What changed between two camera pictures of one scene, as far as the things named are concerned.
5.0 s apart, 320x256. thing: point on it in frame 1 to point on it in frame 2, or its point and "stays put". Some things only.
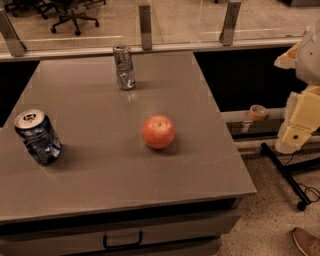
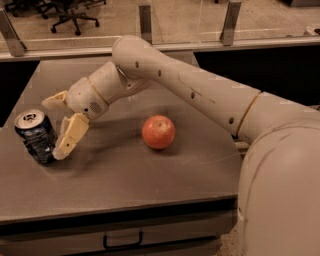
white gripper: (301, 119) to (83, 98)
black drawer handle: (105, 243) stays put
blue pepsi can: (39, 135) stays put
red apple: (158, 132) stays put
